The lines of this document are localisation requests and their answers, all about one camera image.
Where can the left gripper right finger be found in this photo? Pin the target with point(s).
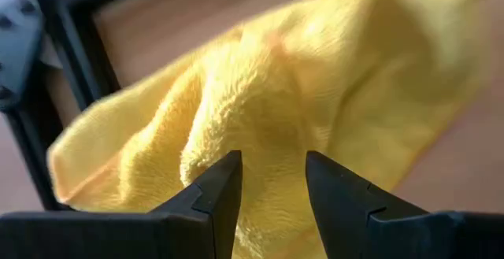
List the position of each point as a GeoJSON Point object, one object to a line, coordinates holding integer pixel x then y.
{"type": "Point", "coordinates": [393, 235]}

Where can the yellow microfiber towel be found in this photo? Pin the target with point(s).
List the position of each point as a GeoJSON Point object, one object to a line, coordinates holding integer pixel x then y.
{"type": "Point", "coordinates": [295, 93]}

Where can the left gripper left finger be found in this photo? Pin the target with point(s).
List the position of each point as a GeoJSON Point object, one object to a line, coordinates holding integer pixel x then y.
{"type": "Point", "coordinates": [118, 235]}

